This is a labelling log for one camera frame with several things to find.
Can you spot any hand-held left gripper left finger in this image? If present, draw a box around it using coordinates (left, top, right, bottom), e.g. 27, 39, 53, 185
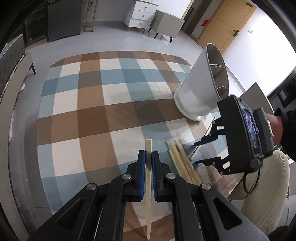
27, 150, 147, 241

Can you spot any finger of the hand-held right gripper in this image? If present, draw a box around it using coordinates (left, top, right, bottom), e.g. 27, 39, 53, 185
195, 156, 232, 175
194, 119, 228, 146

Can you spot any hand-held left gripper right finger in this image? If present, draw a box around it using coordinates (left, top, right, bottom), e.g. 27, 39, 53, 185
151, 150, 270, 241

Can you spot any light wooden chopstick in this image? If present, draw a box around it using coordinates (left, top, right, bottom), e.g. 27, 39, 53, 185
190, 144, 204, 161
145, 139, 153, 241

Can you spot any pile of wooden chopsticks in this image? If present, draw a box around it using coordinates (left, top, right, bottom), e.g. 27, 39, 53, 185
165, 138, 202, 185

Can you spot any white utensil holder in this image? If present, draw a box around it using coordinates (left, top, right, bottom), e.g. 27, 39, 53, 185
174, 43, 230, 121

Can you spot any person's right forearm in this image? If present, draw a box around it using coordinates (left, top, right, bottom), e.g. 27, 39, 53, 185
275, 108, 296, 164

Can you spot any person's right hand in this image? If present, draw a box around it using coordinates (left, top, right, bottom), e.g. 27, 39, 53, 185
266, 113, 284, 149

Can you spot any black cabinet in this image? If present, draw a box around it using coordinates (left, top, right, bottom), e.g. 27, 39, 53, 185
266, 67, 296, 114

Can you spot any person's beige trouser leg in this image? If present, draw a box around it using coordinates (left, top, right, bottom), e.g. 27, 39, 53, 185
228, 150, 291, 237

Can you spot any checked tablecloth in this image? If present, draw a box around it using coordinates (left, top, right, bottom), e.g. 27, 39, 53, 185
37, 51, 243, 241

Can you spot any wooden door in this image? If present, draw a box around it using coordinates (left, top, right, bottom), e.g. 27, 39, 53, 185
196, 0, 258, 54

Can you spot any grey nightstand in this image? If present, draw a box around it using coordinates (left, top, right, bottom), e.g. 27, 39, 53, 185
148, 10, 185, 44

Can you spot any white dressing table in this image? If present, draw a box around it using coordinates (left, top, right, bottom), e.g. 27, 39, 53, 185
125, 0, 158, 32

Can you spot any dark grey fridge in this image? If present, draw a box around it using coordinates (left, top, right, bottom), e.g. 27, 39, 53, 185
47, 0, 82, 42

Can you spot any dark glass cabinet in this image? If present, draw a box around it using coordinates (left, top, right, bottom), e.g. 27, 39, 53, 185
23, 0, 49, 46

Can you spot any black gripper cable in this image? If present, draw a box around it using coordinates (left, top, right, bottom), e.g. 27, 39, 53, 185
242, 168, 263, 194

